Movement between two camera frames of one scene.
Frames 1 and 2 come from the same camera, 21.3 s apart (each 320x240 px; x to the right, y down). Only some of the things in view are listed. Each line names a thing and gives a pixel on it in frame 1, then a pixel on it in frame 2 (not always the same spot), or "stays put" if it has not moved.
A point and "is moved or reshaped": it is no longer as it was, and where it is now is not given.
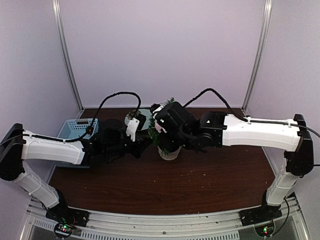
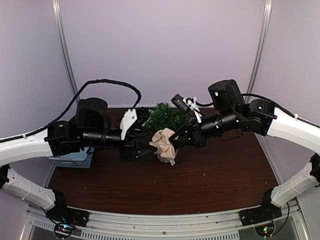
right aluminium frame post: (259, 55) stays put
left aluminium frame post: (56, 6) stays put
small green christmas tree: (153, 132) is moved or reshaped
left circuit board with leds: (63, 230) stays put
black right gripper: (168, 145) -> (196, 138)
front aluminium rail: (213, 226) stays put
